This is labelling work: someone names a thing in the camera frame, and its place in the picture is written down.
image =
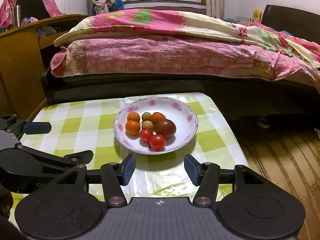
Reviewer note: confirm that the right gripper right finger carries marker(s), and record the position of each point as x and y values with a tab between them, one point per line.
206	177

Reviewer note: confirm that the steel thermos bottle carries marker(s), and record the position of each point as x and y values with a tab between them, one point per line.
16	16

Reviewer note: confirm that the white floral plate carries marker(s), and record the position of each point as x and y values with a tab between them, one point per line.
155	125

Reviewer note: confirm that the pink floral bed sheet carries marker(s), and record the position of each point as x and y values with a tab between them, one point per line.
160	54

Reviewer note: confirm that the pink cloth on chair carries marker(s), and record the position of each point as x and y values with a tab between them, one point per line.
39	9

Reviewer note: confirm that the green checked tablecloth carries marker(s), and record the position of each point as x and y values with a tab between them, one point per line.
88	125

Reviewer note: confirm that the small orange mandarin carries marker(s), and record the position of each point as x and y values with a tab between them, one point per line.
156	117
132	127
133	116

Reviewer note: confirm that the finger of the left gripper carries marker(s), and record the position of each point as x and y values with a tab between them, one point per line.
68	160
21	127

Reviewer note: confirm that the yellow cartoon box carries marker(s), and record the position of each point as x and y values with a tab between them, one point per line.
257	16

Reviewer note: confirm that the dark purple tomato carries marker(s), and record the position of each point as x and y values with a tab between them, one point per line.
166	128

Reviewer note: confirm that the dark wooden headboard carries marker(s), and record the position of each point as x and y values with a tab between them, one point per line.
299	23

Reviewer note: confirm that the red cherry tomato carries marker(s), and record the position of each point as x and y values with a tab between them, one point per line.
157	142
145	135

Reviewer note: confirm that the tan longan fruit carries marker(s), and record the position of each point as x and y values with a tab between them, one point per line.
146	116
147	124

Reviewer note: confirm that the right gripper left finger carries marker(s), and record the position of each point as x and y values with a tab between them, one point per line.
113	176

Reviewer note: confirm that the wooden desk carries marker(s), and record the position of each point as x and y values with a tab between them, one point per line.
26	53

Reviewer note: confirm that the colourful floral quilt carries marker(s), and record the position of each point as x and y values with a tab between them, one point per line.
131	22

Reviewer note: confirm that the blue clothes pile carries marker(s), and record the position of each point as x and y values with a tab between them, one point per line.
105	6

